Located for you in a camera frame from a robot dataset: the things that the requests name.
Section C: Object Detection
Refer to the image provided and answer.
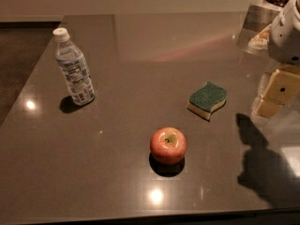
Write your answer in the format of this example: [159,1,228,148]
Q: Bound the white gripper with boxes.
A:
[253,0,300,118]

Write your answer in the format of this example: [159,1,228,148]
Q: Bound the clear plastic water bottle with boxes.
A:
[52,28,95,106]

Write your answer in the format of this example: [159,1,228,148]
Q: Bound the yellow object behind gripper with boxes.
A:
[248,24,271,50]

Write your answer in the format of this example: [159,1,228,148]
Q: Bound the green and yellow sponge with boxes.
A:
[187,82,227,121]

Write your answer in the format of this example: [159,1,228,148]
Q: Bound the red apple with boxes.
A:
[150,127,188,166]

